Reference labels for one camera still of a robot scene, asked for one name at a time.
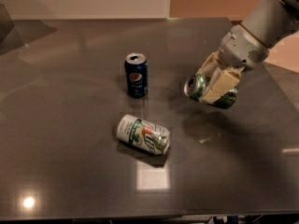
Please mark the white 7UP can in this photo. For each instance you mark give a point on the white 7UP can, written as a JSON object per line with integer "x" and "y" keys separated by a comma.
{"x": 145, "y": 135}

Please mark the blue Pepsi can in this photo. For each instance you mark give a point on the blue Pepsi can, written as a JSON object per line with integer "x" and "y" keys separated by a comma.
{"x": 136, "y": 69}

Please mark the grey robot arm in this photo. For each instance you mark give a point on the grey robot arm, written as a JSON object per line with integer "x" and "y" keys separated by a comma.
{"x": 272, "y": 20}

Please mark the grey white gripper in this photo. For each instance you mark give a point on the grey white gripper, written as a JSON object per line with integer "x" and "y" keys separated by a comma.
{"x": 239, "y": 48}

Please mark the green soda can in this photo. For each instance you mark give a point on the green soda can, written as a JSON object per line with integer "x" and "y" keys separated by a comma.
{"x": 195, "y": 86}

